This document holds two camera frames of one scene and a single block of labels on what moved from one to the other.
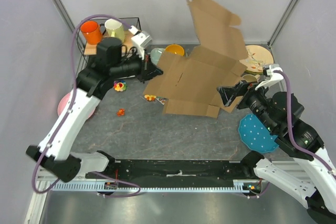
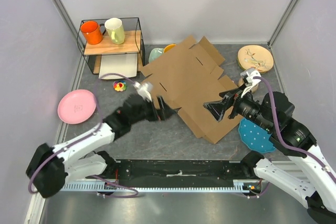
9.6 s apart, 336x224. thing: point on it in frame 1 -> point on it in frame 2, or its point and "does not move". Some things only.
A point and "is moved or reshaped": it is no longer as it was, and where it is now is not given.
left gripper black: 149,70 -> 164,112
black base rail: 173,171 does not move
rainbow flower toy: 121,85 does not move
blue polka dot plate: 255,136 does not move
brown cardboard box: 189,84 is moved or reshaped
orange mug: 92,32 does not move
